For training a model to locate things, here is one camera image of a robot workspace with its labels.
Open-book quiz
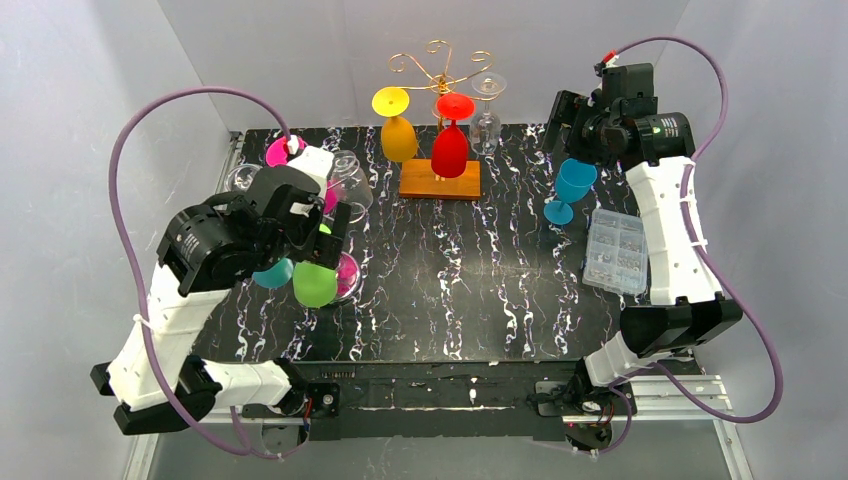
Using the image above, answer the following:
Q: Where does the clear plastic screw box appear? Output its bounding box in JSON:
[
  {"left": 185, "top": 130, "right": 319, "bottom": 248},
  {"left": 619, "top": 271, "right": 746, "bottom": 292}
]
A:
[{"left": 582, "top": 209, "right": 649, "bottom": 296}]

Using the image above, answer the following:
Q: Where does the purple cable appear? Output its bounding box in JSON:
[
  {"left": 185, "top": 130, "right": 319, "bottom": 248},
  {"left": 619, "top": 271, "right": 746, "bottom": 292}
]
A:
[
  {"left": 108, "top": 86, "right": 306, "bottom": 462},
  {"left": 596, "top": 36, "right": 785, "bottom": 458}
]

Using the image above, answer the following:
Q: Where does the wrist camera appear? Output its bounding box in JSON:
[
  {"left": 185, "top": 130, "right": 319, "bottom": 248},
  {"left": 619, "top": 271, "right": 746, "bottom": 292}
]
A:
[
  {"left": 594, "top": 52, "right": 654, "bottom": 103},
  {"left": 283, "top": 135, "right": 334, "bottom": 199}
]

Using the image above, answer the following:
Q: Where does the pink wine glass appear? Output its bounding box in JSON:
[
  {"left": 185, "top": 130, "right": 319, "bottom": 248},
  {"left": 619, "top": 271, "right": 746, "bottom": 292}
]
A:
[{"left": 265, "top": 138, "right": 338, "bottom": 214}]

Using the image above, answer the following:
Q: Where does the silver wire glass rack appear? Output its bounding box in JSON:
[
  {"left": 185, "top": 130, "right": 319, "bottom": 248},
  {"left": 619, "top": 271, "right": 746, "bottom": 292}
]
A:
[{"left": 278, "top": 198, "right": 366, "bottom": 306}]

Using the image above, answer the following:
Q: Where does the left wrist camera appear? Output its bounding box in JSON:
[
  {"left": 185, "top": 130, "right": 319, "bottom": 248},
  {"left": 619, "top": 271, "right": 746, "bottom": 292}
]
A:
[{"left": 283, "top": 135, "right": 334, "bottom": 199}]

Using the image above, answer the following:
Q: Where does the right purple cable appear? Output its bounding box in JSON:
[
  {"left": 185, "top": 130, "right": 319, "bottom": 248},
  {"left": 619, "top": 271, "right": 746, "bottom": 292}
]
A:
[{"left": 596, "top": 36, "right": 785, "bottom": 458}]

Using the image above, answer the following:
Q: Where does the red wine glass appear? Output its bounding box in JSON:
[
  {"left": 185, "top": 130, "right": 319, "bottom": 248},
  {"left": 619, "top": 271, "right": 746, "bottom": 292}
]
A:
[{"left": 431, "top": 93, "right": 475, "bottom": 178}]

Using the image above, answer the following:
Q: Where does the clear wine glass on gold rack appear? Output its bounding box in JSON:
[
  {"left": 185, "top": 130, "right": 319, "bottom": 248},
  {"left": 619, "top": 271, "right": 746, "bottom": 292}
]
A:
[{"left": 469, "top": 73, "right": 507, "bottom": 156}]

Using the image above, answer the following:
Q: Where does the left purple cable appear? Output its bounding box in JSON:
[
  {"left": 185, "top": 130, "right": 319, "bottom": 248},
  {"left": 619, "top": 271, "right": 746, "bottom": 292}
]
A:
[{"left": 108, "top": 86, "right": 306, "bottom": 462}]

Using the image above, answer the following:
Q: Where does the green wine glass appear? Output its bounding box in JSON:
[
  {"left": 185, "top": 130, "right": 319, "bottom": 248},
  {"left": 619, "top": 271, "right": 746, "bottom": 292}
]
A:
[{"left": 292, "top": 261, "right": 338, "bottom": 308}]

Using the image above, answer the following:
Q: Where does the teal wine glass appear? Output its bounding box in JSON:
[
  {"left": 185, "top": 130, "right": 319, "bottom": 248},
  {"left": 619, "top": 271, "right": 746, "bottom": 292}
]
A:
[{"left": 252, "top": 258, "right": 294, "bottom": 289}]

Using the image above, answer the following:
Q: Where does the gold wire glass rack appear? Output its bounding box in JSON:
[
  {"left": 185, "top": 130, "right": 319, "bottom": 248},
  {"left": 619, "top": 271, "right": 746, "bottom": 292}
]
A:
[{"left": 371, "top": 39, "right": 494, "bottom": 201}]

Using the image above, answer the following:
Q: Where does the blue wine glass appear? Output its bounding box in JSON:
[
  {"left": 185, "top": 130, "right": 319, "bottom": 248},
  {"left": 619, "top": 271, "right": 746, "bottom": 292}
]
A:
[{"left": 543, "top": 158, "right": 598, "bottom": 226}]

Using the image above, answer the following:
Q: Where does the orange yellow wine glass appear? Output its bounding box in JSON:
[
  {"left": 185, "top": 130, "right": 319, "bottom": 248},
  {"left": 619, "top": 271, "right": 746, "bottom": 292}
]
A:
[{"left": 372, "top": 86, "right": 418, "bottom": 163}]

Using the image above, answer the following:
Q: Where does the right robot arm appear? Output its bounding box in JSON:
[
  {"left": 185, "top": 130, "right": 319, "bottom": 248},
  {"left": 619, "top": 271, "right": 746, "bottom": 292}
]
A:
[{"left": 543, "top": 62, "right": 742, "bottom": 409}]

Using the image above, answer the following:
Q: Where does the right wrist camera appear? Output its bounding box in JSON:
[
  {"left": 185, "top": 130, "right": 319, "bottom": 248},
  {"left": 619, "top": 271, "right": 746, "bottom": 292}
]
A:
[{"left": 594, "top": 52, "right": 654, "bottom": 103}]

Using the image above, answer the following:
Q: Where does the clear ribbed wine glass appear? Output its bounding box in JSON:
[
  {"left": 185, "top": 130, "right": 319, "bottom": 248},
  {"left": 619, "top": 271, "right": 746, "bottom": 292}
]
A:
[{"left": 328, "top": 150, "right": 373, "bottom": 223}]

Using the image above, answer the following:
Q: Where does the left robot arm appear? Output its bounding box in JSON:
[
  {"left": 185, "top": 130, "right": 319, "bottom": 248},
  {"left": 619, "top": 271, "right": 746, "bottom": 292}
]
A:
[{"left": 91, "top": 161, "right": 350, "bottom": 435}]

